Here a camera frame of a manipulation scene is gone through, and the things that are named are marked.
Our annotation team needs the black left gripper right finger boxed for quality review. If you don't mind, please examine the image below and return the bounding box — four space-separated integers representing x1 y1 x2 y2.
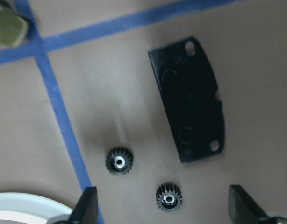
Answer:
228 185 272 224

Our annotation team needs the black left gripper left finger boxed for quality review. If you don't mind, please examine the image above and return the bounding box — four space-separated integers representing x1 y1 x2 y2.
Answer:
67 187 98 224

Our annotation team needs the small black bearing gear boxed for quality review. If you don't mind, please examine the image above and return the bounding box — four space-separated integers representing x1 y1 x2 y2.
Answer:
105 147 134 176

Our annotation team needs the white curved plastic clamp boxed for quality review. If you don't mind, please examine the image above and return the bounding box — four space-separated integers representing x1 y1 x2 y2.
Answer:
0 192 72 224

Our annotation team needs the black brake pad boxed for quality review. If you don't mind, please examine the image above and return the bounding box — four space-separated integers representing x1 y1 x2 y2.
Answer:
148 36 225 164

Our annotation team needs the olive curved brake shoe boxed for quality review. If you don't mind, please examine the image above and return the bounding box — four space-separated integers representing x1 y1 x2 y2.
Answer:
0 0 29 48

